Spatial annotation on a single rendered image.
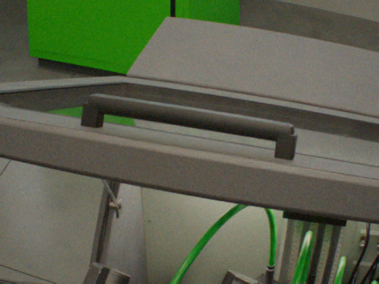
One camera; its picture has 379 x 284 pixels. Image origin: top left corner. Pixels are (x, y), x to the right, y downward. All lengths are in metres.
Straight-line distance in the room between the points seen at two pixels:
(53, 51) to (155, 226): 2.86
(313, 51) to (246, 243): 0.45
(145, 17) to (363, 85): 2.61
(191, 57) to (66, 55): 2.88
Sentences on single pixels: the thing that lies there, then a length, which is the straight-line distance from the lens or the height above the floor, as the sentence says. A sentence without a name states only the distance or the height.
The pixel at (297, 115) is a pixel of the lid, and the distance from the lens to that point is 1.39.
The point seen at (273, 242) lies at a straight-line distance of 1.63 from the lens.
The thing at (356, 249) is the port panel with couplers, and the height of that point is 1.17.
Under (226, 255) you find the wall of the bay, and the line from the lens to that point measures 1.81.
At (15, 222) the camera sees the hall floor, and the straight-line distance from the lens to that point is 3.59.
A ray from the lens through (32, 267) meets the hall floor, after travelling 3.36.
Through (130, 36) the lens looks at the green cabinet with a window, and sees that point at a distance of 4.25.
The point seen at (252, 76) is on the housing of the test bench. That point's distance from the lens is 1.63.
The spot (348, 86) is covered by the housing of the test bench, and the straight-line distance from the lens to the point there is 1.64.
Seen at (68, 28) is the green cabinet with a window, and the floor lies 0.32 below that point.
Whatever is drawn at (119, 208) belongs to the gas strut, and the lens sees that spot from 1.60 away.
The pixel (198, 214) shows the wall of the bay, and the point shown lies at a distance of 1.75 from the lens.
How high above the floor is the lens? 2.35
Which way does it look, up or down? 36 degrees down
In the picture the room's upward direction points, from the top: straight up
